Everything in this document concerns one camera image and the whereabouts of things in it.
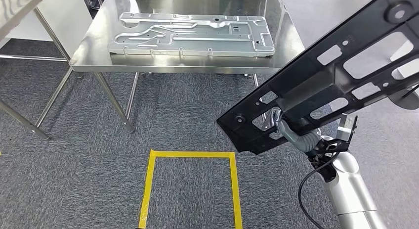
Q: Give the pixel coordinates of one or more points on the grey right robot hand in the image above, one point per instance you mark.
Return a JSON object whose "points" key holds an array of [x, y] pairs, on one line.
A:
{"points": [[291, 137]]}

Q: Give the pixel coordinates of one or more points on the black plastic frame part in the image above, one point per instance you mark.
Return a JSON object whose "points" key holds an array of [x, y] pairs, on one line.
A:
{"points": [[294, 86]]}

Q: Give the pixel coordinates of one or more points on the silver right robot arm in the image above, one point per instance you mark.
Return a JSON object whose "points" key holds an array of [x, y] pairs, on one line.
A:
{"points": [[350, 188]]}

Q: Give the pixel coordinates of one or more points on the stainless steel workbench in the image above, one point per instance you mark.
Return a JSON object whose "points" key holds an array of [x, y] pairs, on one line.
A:
{"points": [[288, 40]]}

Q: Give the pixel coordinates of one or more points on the yellow floor tape square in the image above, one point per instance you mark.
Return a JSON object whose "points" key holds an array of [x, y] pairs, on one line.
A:
{"points": [[193, 153]]}

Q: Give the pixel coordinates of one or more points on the black disc base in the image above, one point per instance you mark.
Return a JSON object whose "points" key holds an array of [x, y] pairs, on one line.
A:
{"points": [[406, 103]]}

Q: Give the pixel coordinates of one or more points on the stamped grey metal plate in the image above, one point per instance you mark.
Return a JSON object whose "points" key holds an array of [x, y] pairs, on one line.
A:
{"points": [[196, 44]]}

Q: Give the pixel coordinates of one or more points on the white box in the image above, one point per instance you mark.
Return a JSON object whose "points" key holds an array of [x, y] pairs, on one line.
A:
{"points": [[407, 72]]}

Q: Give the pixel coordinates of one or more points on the white cabinet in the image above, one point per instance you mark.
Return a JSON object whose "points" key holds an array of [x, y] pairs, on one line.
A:
{"points": [[65, 17]]}

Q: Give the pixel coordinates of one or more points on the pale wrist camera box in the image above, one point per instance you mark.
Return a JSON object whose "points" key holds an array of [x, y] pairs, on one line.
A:
{"points": [[346, 127]]}

